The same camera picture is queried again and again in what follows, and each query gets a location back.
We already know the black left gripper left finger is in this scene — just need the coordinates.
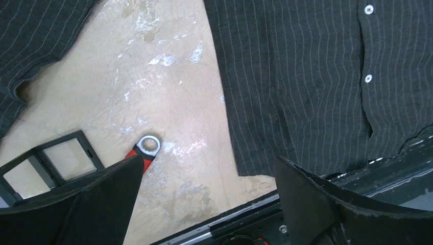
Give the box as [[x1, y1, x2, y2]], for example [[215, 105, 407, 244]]
[[1, 156, 143, 244]]

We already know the red handled ratchet wrench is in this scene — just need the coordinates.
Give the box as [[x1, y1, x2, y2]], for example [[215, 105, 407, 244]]
[[125, 135, 161, 173]]

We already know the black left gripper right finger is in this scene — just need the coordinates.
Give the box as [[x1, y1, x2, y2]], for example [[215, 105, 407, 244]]
[[274, 159, 432, 244]]

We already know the black rectangular frame tray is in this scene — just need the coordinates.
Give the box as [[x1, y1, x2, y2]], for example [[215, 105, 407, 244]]
[[1, 130, 105, 208]]

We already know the dark pinstriped button shirt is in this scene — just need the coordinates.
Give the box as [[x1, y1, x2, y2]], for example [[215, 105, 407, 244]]
[[0, 0, 433, 178]]

